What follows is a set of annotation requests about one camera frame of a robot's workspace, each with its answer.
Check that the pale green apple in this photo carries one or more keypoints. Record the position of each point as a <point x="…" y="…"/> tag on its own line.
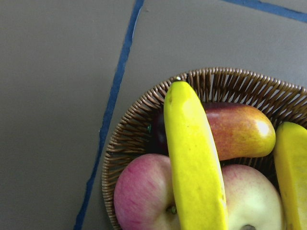
<point x="253" y="203"/>

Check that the red yellow mango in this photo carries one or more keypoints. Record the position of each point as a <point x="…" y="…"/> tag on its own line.
<point x="240" y="130"/>

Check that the yellow banana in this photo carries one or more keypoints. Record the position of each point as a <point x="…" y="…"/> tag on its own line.
<point x="290" y="158"/>
<point x="196" y="172"/>

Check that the pink red apple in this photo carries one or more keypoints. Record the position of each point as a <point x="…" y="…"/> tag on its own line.
<point x="143" y="196"/>

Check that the brown wicker basket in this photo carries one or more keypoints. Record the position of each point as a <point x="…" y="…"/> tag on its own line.
<point x="280" y="101"/>

